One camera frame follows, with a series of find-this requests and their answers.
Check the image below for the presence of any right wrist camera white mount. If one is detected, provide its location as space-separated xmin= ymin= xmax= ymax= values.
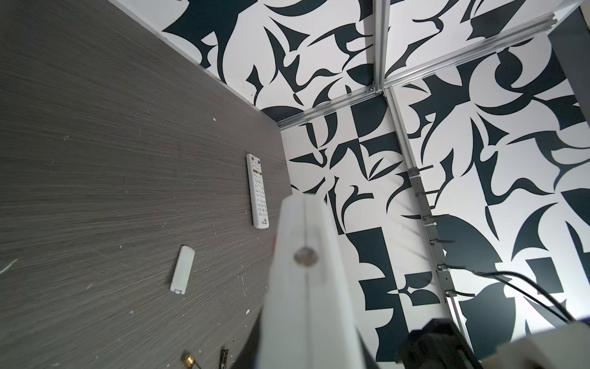
xmin=481 ymin=321 xmax=589 ymax=369

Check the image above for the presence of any white remote on table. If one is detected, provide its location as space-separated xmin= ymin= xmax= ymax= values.
xmin=246 ymin=154 xmax=270 ymax=229

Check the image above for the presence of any white battery cover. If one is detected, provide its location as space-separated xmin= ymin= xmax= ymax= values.
xmin=170 ymin=245 xmax=195 ymax=295

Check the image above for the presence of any white remote control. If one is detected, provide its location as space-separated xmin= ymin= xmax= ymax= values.
xmin=255 ymin=194 xmax=365 ymax=368

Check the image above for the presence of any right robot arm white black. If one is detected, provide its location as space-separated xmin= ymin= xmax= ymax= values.
xmin=219 ymin=316 xmax=483 ymax=368

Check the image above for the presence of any AAA battery black gold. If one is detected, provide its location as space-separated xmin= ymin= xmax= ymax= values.
xmin=181 ymin=353 xmax=201 ymax=369

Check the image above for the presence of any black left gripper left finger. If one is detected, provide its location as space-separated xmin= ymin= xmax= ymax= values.
xmin=230 ymin=318 xmax=261 ymax=369

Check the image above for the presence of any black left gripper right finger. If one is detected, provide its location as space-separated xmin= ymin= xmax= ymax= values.
xmin=358 ymin=336 xmax=380 ymax=369

